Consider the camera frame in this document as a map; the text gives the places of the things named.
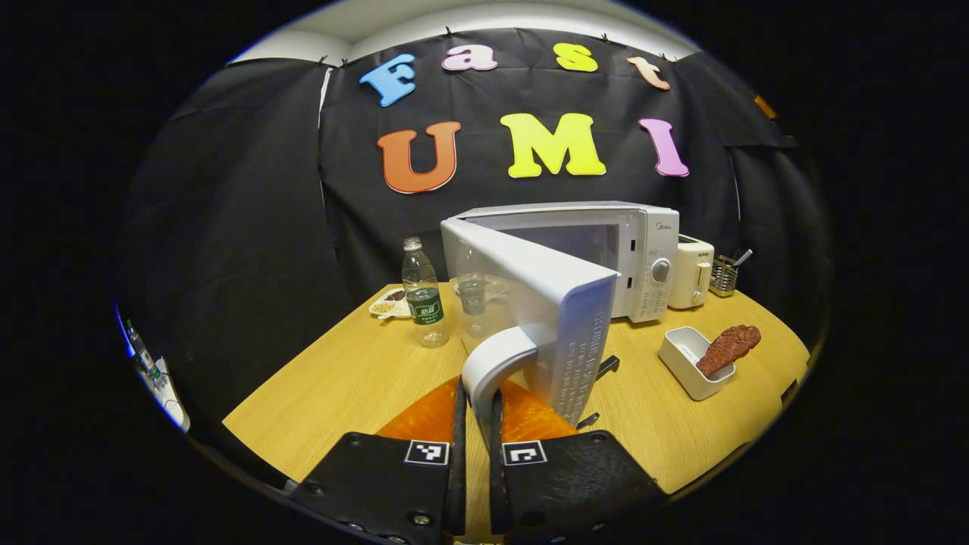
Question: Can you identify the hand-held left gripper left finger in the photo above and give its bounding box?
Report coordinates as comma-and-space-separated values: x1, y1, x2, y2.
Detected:
291, 376, 469, 545

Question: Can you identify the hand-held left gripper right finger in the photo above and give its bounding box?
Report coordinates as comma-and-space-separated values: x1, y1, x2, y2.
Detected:
488, 378, 671, 545

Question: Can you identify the white microwave oven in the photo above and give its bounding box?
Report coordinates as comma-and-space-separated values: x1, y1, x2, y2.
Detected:
441, 201, 681, 449

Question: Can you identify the brown grilled meat piece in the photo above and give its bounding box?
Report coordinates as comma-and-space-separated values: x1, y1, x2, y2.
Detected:
696, 325, 762, 378

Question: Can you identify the clear plastic water bottle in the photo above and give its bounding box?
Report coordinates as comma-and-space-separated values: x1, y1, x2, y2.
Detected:
401, 237, 450, 349

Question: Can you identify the white divided snack dish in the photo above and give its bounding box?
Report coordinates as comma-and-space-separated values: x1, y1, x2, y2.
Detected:
369, 286, 413, 320

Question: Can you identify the small white rectangular tray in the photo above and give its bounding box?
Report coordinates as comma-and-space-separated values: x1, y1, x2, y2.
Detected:
658, 326, 737, 401

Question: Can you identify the white toaster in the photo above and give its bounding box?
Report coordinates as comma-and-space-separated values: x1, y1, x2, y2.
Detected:
668, 235, 715, 310

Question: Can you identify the white power strip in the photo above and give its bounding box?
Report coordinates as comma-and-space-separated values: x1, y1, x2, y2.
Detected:
121, 319, 191, 433

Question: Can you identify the metal wire utensil holder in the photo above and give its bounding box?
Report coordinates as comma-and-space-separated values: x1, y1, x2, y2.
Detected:
709, 254, 740, 297

